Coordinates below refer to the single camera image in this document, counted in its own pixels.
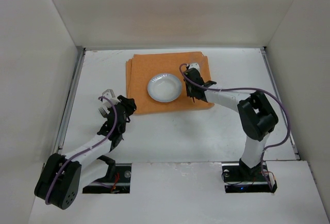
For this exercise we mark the left aluminium frame rail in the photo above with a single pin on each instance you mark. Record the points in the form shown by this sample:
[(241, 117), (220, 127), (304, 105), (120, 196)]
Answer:
[(60, 137)]

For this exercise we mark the right aluminium frame rail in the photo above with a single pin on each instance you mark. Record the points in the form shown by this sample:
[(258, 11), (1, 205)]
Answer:
[(284, 112)]

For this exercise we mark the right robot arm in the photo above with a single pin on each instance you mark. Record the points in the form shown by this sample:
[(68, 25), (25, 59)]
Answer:
[(257, 116)]

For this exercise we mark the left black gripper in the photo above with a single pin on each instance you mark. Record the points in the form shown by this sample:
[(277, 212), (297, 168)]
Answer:
[(116, 115)]

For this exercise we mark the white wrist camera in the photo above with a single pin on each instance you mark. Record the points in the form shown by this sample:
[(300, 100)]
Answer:
[(195, 65), (107, 97)]

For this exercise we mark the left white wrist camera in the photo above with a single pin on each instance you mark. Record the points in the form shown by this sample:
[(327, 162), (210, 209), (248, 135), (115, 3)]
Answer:
[(107, 97)]

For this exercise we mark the clear plastic cup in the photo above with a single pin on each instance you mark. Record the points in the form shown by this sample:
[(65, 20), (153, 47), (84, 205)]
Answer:
[(197, 59)]

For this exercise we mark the orange cloth napkin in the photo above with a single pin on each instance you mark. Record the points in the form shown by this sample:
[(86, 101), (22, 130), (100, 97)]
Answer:
[(141, 68)]

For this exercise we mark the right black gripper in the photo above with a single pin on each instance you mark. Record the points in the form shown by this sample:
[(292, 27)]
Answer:
[(192, 75)]

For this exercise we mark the aluminium frame rail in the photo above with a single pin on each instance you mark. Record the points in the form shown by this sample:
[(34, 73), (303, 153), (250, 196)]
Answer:
[(60, 137), (284, 112)]

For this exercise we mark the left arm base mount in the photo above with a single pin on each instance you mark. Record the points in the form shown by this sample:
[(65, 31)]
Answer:
[(116, 180)]

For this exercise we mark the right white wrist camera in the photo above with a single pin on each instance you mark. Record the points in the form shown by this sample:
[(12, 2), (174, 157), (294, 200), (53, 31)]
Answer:
[(195, 65)]

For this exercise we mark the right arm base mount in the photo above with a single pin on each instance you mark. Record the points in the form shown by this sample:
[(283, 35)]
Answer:
[(235, 181)]

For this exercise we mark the white paper plate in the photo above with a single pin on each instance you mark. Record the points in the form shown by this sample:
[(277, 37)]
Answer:
[(164, 87)]

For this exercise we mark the black plastic fork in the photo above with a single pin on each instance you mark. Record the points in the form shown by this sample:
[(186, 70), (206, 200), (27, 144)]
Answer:
[(103, 112)]

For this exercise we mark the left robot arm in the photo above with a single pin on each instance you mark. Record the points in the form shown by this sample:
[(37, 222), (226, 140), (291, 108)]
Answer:
[(65, 175)]

